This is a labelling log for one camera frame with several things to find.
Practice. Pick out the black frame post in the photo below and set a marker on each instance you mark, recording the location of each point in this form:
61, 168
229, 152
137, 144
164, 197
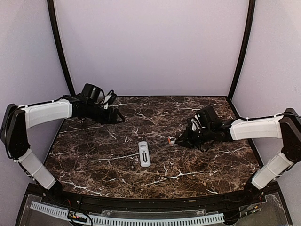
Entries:
243, 49
59, 46

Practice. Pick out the white remote control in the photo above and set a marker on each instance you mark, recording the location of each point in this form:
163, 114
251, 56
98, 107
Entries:
144, 154

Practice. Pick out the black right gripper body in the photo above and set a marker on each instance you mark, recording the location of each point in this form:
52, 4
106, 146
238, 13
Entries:
196, 138

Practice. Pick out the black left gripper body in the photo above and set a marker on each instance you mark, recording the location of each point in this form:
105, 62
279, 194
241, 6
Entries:
107, 119

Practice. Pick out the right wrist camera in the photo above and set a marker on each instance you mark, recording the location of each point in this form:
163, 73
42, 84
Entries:
194, 123

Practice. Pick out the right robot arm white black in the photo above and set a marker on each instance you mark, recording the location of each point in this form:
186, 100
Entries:
206, 126

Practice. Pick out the black left frame post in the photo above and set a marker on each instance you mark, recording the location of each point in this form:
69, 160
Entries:
59, 46

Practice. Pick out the black front table rail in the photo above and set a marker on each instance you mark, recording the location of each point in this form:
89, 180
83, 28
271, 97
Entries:
229, 202

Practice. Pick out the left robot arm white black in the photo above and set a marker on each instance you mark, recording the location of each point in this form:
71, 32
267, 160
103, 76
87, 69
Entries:
20, 144

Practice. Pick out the white slotted cable duct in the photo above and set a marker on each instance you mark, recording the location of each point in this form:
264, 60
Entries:
128, 218

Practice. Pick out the black right frame post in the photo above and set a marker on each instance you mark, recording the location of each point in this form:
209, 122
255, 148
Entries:
243, 49

